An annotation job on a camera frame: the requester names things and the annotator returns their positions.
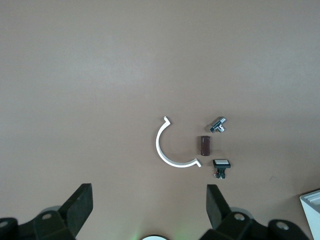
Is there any chrome valve fitting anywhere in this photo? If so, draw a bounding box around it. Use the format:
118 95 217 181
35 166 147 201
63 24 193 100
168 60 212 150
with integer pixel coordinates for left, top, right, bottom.
208 116 228 133

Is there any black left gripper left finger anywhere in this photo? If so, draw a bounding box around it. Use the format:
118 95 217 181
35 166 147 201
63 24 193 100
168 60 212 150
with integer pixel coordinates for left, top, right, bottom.
0 183 94 240

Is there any brown cylinder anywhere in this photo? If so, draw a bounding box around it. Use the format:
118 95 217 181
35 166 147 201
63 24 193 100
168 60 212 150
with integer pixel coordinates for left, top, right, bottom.
198 135 211 157

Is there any white square push button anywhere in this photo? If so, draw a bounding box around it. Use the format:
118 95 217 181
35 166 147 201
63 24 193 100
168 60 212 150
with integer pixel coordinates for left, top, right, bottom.
212 159 232 180

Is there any white drawer cabinet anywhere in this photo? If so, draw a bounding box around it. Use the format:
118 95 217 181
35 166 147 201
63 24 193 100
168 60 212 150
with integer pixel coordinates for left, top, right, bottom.
299 189 320 240

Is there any white semicircular pipe clamp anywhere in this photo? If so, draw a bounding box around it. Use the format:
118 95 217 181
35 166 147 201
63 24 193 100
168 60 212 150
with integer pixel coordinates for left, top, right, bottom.
155 116 202 169

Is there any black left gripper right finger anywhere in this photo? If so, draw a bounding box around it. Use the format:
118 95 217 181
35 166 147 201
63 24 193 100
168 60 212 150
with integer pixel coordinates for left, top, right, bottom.
199 184 310 240

